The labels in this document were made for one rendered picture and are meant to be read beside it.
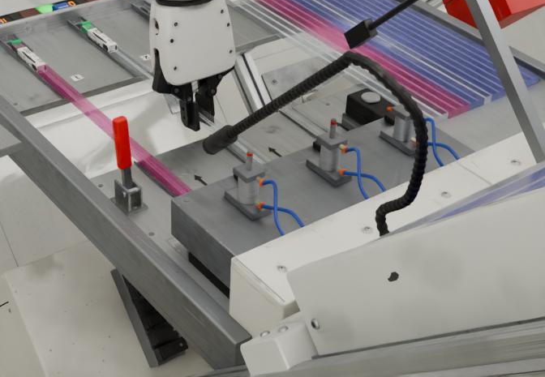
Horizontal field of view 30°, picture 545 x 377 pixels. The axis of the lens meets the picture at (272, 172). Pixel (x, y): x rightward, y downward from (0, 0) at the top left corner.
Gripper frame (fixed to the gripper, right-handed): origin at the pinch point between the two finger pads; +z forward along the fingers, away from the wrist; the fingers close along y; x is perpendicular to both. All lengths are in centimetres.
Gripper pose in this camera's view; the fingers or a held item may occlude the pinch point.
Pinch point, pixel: (197, 111)
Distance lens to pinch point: 130.9
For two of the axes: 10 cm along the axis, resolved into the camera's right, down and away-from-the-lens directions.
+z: 0.6, 9.0, 4.4
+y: 7.9, -3.1, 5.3
